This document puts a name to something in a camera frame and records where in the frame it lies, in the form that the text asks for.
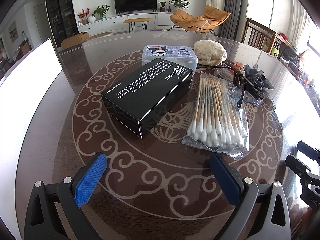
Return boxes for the cotton swab bag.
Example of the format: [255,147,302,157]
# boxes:
[182,72,249,159]

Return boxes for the black odor bar box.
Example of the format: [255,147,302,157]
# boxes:
[101,57,194,139]

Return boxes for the dark tulle flower hairclip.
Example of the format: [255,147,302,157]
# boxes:
[243,64,274,99]

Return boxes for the black rimmed glasses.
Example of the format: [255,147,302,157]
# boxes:
[216,61,263,108]

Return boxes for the clear plastic cartoon box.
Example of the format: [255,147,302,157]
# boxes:
[142,45,198,72]

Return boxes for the white cardboard storage box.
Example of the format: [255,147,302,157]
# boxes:
[1,39,62,239]

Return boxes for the brown cardboard box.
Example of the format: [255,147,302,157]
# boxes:
[61,31,89,50]

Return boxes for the dark wooden dining chair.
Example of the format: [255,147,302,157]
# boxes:
[242,18,299,61]

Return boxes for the red flower vase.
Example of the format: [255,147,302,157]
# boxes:
[77,8,90,25]

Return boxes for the orange lounge chair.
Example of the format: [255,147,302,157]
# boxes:
[170,5,231,33]

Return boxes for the white tv cabinet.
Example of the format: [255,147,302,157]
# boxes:
[76,11,176,36]

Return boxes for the green potted plant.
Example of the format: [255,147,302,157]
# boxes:
[93,4,110,19]

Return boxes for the orange wooden bench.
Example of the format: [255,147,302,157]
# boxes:
[123,17,151,33]

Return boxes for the black display shelf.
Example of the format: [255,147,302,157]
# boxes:
[45,0,79,48]

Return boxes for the green plant right of tv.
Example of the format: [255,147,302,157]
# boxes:
[169,0,190,10]

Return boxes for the grey curtain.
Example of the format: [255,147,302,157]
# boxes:
[220,0,249,42]

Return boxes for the black flat television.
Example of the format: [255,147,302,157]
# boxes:
[114,0,157,14]

